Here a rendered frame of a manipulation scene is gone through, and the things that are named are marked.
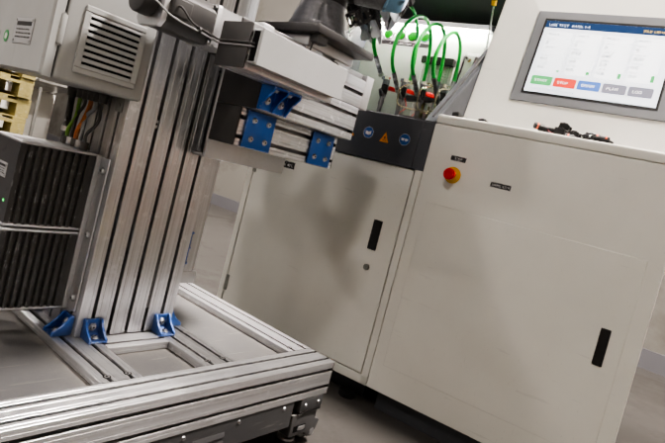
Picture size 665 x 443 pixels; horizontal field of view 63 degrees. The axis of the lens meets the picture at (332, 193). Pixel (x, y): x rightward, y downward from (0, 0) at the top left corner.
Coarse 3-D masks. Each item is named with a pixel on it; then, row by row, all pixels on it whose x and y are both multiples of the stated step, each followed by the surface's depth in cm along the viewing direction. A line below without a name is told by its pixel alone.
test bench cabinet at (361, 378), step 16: (416, 176) 172; (416, 192) 172; (240, 208) 208; (400, 240) 173; (400, 256) 173; (224, 272) 209; (384, 288) 174; (384, 304) 174; (368, 352) 175; (336, 368) 180; (368, 368) 174; (352, 384) 185
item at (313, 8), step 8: (304, 0) 132; (312, 0) 130; (320, 0) 130; (328, 0) 130; (336, 0) 131; (296, 8) 134; (304, 8) 130; (312, 8) 130; (320, 8) 130; (328, 8) 130; (336, 8) 131; (344, 8) 134; (296, 16) 131; (304, 16) 129; (312, 16) 129; (320, 16) 130; (328, 16) 129; (336, 16) 131; (344, 16) 135; (328, 24) 129; (336, 24) 131; (344, 24) 134; (336, 32) 131; (344, 32) 134
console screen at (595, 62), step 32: (544, 32) 186; (576, 32) 181; (608, 32) 176; (640, 32) 171; (544, 64) 182; (576, 64) 177; (608, 64) 172; (640, 64) 168; (512, 96) 184; (544, 96) 178; (576, 96) 174; (608, 96) 169; (640, 96) 165
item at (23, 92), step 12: (0, 72) 425; (12, 72) 449; (0, 84) 477; (12, 84) 446; (24, 84) 440; (0, 96) 431; (12, 96) 449; (24, 96) 442; (0, 108) 465; (12, 108) 446; (24, 108) 447; (12, 120) 440; (24, 120) 447; (12, 132) 442
